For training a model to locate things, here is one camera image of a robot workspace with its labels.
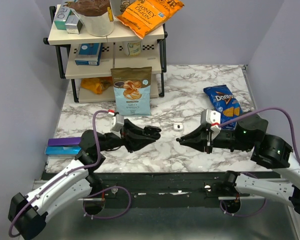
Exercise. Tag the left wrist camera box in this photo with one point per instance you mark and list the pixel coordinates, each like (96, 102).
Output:
(117, 123)

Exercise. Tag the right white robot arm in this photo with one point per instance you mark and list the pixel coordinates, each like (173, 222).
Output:
(268, 151)

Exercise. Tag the blue box on shelf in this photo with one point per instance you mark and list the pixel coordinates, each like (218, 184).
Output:
(88, 54)

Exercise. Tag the silver small box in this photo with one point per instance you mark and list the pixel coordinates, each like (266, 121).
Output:
(73, 25)

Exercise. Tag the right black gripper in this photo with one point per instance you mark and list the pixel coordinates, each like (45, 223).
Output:
(199, 142)

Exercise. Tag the black and cream shelf rack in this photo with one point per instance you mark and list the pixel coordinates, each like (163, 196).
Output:
(112, 56)

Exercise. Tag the white cup on shelf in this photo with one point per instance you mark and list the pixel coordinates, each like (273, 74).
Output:
(132, 48)

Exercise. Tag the white carton top shelf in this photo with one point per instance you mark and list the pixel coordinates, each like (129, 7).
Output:
(119, 6)

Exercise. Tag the orange snack bag bottom shelf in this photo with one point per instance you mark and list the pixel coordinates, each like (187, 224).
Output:
(96, 85)

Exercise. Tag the shiny blue box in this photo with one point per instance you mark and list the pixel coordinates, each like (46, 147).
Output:
(62, 150)

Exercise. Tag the white earbud charging case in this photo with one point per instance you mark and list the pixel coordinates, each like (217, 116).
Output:
(178, 127)

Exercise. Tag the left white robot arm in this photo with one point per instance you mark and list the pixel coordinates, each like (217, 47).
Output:
(29, 213)

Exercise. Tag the black marbled charging case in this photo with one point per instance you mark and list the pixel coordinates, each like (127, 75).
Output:
(152, 132)

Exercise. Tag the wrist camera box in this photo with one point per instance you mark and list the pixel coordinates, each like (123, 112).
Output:
(212, 118)
(117, 123)

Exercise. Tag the blue doritos bag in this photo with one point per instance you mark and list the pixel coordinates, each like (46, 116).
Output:
(224, 102)

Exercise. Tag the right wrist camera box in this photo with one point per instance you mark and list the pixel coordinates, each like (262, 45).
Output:
(212, 118)

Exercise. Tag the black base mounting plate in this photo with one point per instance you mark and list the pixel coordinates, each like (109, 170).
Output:
(172, 190)

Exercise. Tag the teal RO box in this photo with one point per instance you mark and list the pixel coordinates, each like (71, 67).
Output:
(62, 14)

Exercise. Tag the orange honey dijon chip bag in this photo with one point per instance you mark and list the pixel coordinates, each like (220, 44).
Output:
(144, 16)

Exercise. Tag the purple box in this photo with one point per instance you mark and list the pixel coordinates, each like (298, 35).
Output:
(64, 141)

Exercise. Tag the cassava chips bag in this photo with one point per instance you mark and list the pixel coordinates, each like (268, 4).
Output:
(132, 88)

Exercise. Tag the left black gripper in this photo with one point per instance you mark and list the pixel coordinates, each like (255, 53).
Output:
(132, 137)

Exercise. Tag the white and brown paper bag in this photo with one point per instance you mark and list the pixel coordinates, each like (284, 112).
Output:
(96, 16)

